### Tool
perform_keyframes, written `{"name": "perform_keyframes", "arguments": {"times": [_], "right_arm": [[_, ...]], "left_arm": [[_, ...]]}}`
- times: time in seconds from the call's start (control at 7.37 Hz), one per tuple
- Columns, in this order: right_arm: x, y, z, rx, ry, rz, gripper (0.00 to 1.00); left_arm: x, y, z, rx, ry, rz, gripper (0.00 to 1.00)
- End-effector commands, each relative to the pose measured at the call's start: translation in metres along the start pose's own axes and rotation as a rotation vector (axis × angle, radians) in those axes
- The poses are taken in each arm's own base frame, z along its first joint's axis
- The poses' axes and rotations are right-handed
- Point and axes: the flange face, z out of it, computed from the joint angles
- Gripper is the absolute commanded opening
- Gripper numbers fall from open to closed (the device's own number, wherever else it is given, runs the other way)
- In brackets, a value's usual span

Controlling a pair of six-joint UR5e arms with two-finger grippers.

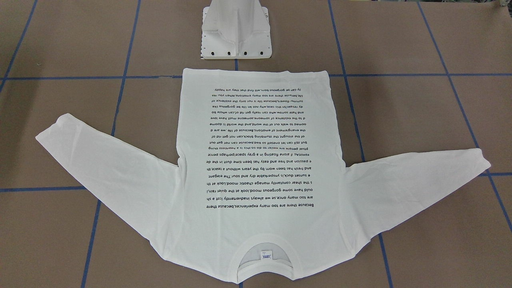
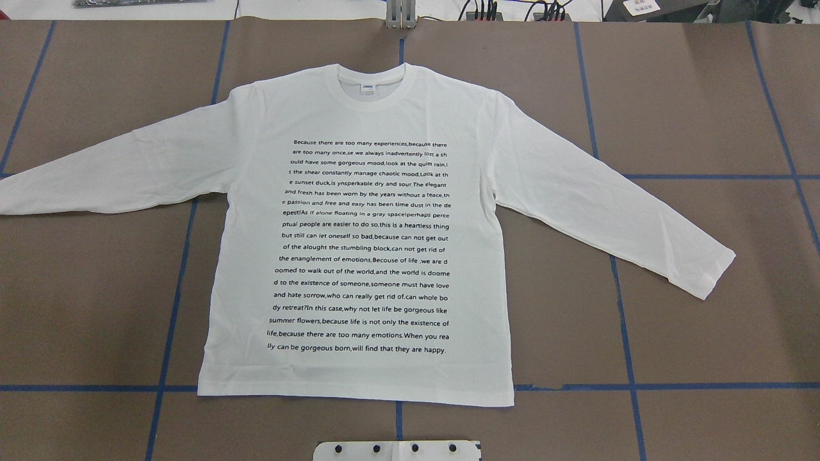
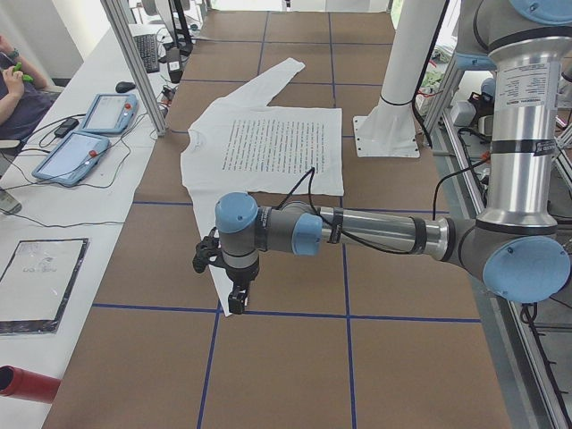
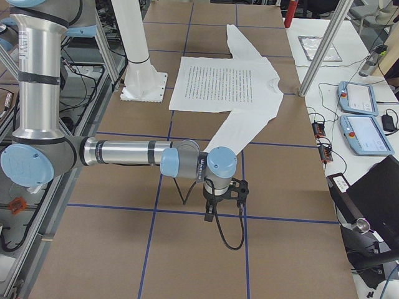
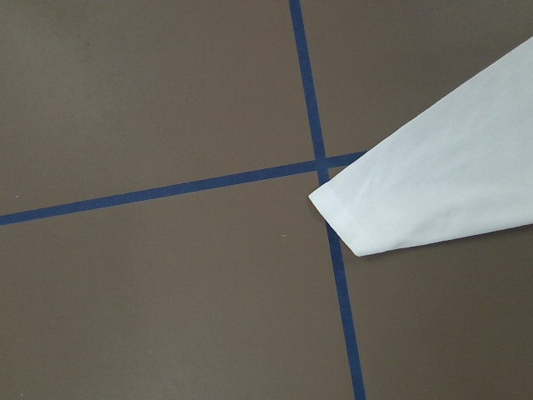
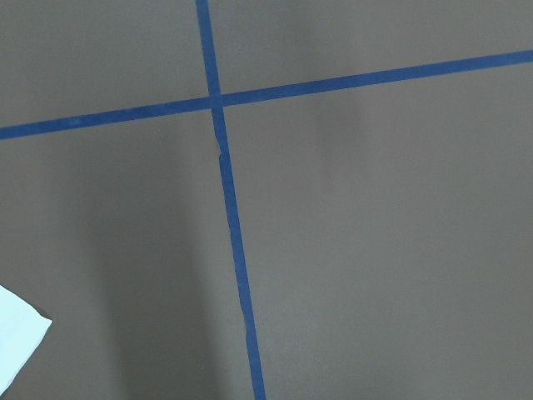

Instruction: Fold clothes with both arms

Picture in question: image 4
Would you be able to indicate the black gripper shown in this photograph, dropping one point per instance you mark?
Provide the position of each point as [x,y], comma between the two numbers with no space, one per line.
[212,198]

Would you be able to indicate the white long sleeve printed shirt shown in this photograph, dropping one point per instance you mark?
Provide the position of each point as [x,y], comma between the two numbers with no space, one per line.
[246,86]

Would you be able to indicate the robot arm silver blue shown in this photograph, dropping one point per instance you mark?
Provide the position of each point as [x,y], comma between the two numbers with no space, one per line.
[40,151]

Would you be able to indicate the lower orange black connector box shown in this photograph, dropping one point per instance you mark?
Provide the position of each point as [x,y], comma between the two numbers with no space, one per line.
[325,154]

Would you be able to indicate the orange black connector box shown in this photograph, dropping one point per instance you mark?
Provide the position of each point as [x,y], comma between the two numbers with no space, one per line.
[325,154]
[318,129]

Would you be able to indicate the upper orange black connector box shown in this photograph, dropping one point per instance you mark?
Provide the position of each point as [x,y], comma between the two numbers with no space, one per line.
[318,129]

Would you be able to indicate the silver metal cup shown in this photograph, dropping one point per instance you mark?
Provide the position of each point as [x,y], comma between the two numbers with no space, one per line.
[362,225]

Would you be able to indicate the black laptop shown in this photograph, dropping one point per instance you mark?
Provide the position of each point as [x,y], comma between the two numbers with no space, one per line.
[373,197]

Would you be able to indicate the lower blue teach pendant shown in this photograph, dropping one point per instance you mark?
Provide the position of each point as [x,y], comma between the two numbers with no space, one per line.
[365,136]

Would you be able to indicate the blue teach pendant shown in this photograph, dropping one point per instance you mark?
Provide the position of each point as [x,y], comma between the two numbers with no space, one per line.
[357,98]
[365,136]

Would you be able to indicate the upper blue teach pendant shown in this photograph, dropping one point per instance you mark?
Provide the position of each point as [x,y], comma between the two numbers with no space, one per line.
[357,98]

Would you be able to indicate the silver foil framed sheet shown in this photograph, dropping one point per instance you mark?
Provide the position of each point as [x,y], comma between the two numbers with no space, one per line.
[310,45]

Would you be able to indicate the orange clamp part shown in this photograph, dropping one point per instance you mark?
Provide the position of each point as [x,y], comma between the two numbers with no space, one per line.
[17,205]

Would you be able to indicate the black power adapter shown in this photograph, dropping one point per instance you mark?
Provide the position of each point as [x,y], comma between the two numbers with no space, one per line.
[388,124]

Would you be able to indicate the clear water bottle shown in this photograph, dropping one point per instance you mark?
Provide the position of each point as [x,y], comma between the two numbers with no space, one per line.
[371,62]

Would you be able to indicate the red cylinder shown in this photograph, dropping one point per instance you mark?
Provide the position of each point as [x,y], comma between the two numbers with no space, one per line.
[291,10]

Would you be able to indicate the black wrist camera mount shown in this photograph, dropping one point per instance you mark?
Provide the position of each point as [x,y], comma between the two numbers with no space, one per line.
[237,191]

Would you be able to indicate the white camera post with base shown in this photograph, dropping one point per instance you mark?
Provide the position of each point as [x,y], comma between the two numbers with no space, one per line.
[142,81]

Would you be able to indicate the aluminium lattice frame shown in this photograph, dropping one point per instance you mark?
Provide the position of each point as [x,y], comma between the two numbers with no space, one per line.
[23,240]

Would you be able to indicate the aluminium frame post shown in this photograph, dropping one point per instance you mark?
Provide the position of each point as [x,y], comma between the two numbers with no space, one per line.
[328,37]

